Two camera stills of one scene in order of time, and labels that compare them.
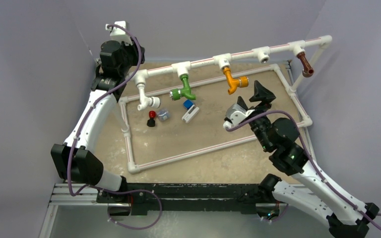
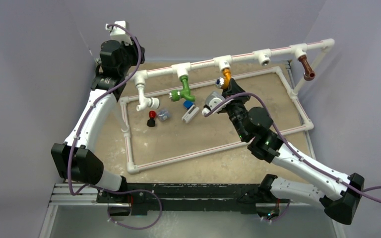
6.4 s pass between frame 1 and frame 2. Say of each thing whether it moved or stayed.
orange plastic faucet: moved
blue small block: stayed
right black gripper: moved
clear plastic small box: stayed
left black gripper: stayed
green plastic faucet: stayed
